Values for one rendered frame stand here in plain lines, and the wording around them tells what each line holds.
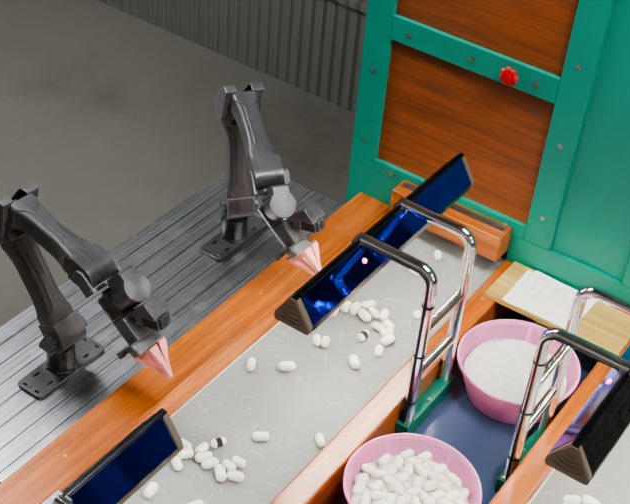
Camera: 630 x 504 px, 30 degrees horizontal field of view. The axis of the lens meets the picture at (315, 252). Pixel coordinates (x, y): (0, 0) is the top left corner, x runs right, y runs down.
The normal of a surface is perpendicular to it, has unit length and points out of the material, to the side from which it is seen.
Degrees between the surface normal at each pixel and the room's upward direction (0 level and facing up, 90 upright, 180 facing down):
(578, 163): 90
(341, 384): 0
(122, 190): 0
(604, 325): 0
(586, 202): 90
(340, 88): 90
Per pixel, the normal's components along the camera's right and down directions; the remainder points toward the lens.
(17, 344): 0.07, -0.78
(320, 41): -0.58, 0.48
